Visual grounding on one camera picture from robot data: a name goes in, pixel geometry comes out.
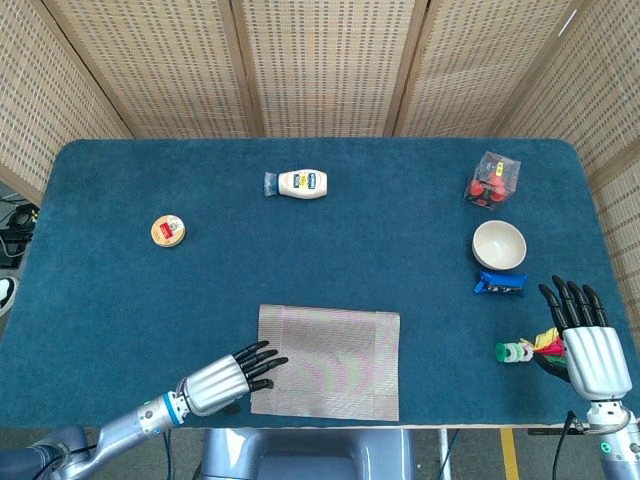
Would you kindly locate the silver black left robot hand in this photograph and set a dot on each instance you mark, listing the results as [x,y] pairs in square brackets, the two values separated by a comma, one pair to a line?
[215,385]

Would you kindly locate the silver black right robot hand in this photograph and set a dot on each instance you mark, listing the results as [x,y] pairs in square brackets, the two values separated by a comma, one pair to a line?
[595,360]

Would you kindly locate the brown woven placemat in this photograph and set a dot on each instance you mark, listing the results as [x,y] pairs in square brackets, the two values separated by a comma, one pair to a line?
[330,365]

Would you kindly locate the white bowl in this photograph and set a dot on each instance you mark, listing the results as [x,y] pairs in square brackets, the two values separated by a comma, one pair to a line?
[500,247]

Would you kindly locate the colourful feather shuttlecock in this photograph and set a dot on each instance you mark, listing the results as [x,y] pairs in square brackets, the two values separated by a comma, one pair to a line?
[515,352]

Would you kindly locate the blue felt table cover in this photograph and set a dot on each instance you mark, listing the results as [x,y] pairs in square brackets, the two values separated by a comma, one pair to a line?
[225,280]

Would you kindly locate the grey robot torso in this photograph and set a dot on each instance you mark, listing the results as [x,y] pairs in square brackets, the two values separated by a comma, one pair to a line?
[310,455]

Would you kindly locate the blue snack bar wrapper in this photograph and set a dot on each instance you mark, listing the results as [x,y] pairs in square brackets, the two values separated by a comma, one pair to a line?
[500,286]

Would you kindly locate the round yellow tin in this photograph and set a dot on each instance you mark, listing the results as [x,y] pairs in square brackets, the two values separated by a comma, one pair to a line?
[169,231]

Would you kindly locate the white table leg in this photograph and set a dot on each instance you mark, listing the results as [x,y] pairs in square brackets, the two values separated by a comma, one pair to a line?
[444,455]

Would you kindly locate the clear box with red parts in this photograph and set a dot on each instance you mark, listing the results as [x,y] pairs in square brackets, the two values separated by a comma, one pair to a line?
[492,182]

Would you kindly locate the mayonnaise squeeze bottle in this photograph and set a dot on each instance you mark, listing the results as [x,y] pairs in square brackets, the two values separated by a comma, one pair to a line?
[302,184]

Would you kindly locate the white shoe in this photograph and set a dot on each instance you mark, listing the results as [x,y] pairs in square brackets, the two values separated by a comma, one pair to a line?
[6,295]

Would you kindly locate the woven bamboo folding screen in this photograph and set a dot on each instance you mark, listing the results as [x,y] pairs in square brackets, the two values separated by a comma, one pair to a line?
[325,65]

